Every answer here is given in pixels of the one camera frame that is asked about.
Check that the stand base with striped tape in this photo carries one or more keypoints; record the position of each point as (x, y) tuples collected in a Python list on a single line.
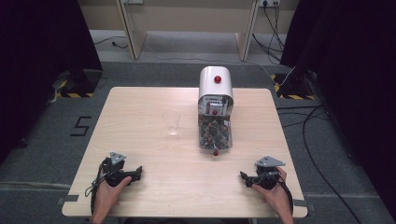
[(294, 87), (79, 85)]

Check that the light wooden desk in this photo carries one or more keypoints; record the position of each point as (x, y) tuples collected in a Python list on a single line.
[(193, 18)]

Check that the dark curtain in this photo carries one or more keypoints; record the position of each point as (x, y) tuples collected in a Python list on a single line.
[(351, 77), (40, 62)]

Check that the person's right hand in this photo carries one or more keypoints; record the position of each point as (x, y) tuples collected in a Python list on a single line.
[(275, 197)]

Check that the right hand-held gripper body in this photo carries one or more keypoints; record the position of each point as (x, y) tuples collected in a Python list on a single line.
[(267, 175)]

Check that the clear plastic cup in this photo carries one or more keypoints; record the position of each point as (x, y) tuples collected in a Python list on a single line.
[(171, 122)]

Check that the person's left hand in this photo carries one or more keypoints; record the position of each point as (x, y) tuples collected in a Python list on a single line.
[(107, 194)]

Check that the white power strip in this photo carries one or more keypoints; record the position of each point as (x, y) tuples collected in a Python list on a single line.
[(269, 2)]

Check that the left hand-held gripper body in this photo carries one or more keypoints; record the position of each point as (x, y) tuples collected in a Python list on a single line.
[(114, 170)]

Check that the grey tape strip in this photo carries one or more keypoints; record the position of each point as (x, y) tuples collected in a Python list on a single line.
[(303, 205), (68, 199)]

